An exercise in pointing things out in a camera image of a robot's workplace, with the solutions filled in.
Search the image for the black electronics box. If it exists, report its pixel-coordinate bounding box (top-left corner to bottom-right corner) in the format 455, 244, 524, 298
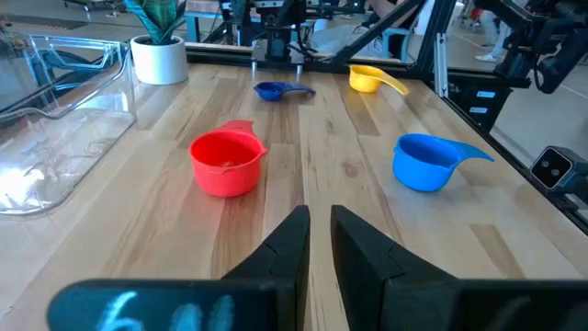
447, 73, 514, 134

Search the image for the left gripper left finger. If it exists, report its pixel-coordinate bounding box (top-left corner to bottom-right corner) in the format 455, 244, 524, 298
220, 205, 311, 331

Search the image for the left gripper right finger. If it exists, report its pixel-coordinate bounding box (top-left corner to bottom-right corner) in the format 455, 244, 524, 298
330, 205, 460, 331

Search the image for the purple measuring spoon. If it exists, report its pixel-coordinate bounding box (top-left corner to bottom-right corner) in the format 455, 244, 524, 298
253, 81, 317, 102

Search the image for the green snake plant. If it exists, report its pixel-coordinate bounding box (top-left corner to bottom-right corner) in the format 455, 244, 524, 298
122, 0, 188, 46

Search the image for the yellow measuring cup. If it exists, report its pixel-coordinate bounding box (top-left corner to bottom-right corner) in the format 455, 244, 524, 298
348, 64, 410, 97

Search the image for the large red-orange measuring cup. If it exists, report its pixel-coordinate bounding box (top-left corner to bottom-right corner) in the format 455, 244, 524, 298
188, 120, 268, 199

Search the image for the white plant pot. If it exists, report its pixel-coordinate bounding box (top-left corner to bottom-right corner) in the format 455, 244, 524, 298
130, 35, 189, 86

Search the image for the table-level camera box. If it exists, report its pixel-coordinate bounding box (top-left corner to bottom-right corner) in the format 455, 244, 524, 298
529, 145, 588, 194

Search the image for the person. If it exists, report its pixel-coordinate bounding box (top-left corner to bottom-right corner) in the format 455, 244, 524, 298
474, 8, 512, 63
310, 0, 417, 59

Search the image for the light blue measuring cup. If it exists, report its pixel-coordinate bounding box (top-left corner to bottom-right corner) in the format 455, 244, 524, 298
392, 132, 495, 193

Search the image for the clear plastic basket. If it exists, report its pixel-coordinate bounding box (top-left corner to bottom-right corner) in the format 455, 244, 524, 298
0, 32, 138, 216

